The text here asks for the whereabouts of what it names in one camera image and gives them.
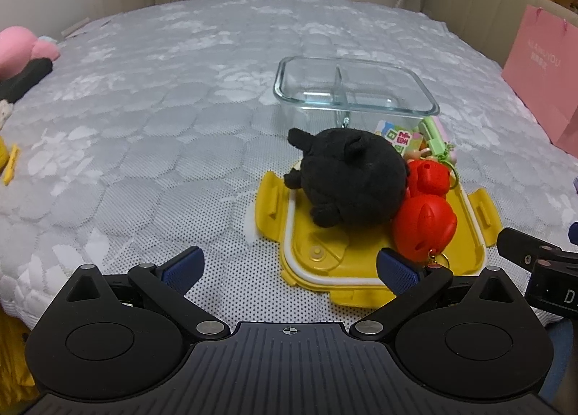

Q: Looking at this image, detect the grey quilted mattress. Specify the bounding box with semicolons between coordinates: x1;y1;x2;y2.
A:
0;0;578;334

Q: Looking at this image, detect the colourful printed toy pack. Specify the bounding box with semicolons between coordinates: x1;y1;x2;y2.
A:
374;121;426;159

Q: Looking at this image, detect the pink paper bag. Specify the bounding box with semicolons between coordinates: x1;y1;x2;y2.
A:
501;5;578;155

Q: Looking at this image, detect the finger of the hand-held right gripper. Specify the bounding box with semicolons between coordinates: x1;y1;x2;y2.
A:
497;228;578;272

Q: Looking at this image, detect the light green keychain toy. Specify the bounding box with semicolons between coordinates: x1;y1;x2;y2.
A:
417;116;460;185

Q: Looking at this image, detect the pink plush toy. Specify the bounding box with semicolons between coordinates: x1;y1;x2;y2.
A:
0;26;61;82

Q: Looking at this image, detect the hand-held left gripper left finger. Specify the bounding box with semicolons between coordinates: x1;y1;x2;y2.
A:
63;247;231;340

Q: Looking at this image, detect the small red plastic toy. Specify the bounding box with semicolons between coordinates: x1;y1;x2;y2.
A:
405;159;451;198

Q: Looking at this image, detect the beige padded headboard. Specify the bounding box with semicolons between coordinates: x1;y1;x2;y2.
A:
429;0;578;70

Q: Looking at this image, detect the large red plastic toy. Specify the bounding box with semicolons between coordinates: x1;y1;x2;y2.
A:
391;194;458;269

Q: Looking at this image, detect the yellow container lid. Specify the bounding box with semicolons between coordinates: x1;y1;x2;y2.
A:
255;171;502;309

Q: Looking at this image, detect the yellow plush toy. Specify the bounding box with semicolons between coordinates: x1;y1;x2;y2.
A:
0;135;22;186

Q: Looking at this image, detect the black plush toy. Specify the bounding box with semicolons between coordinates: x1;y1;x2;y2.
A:
284;127;410;228

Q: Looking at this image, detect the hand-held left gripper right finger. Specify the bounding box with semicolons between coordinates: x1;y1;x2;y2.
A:
350;248;518;342

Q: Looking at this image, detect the clear glass divided container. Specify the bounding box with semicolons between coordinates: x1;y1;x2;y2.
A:
273;55;440;129

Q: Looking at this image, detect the blue cloth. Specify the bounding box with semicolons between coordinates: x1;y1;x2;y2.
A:
538;319;575;403

